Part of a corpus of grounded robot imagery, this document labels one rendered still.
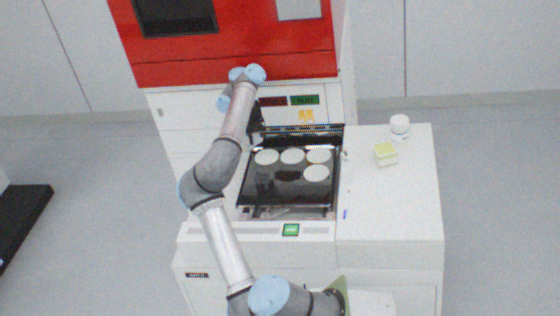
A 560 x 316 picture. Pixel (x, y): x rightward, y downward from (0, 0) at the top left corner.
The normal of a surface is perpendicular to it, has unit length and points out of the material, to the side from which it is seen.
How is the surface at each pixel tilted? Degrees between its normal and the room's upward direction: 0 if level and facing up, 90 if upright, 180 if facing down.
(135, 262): 0
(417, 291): 90
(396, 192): 0
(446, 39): 90
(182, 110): 90
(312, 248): 90
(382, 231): 0
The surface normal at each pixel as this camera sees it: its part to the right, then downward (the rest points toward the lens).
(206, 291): -0.14, 0.65
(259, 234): -0.14, -0.76
